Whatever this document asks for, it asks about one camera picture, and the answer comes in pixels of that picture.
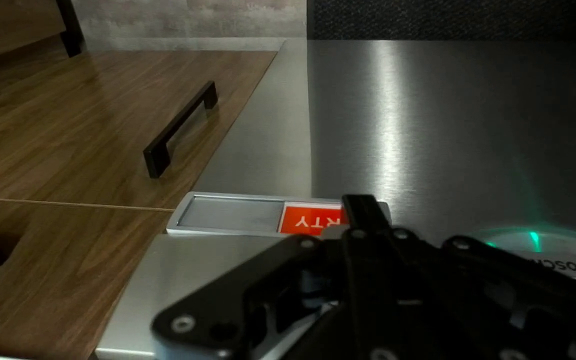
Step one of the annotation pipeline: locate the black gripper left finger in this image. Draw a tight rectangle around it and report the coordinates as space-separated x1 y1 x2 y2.
150 193 416 360

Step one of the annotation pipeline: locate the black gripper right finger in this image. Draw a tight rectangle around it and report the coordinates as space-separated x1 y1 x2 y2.
419 236 576 360

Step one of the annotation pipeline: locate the stainless steel dishwasher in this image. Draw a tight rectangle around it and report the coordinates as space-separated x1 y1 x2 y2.
95 39 576 360

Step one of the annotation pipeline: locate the red dirty clean magnet sign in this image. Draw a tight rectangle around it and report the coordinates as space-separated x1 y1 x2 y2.
164 189 392 239

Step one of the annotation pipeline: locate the wood drawer front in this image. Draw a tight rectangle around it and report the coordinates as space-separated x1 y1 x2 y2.
0 202 165 360

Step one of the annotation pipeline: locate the dark wood cabinet door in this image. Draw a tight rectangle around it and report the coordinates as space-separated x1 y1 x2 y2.
0 39 273 207

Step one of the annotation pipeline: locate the black cabinet door handle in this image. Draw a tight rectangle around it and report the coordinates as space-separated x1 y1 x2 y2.
142 80 220 180

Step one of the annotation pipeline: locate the black vertical cabinet handle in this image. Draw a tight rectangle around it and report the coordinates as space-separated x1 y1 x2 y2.
55 0 84 56

